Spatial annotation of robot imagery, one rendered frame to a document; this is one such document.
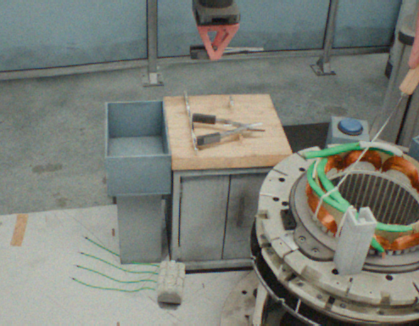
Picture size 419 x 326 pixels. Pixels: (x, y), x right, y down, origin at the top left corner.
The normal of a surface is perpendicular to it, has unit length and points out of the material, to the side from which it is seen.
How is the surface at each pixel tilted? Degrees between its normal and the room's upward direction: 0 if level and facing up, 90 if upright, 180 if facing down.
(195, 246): 90
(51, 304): 0
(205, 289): 0
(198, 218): 90
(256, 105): 0
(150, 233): 90
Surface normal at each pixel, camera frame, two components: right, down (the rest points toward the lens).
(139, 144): 0.00, -0.77
